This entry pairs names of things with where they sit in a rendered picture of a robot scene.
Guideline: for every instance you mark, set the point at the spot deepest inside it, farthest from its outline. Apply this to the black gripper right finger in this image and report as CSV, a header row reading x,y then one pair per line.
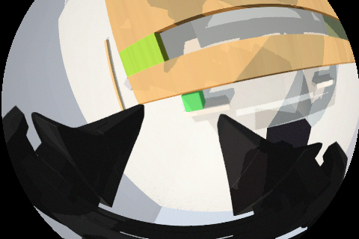
x,y
254,165

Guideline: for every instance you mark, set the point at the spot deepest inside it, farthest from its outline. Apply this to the green block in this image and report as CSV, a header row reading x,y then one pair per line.
x,y
193,101

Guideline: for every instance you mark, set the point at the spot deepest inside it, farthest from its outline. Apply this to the tan wooden bar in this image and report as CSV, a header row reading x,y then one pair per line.
x,y
113,76

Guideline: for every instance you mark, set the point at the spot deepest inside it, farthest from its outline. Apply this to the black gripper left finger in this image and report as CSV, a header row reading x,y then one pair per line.
x,y
99,150

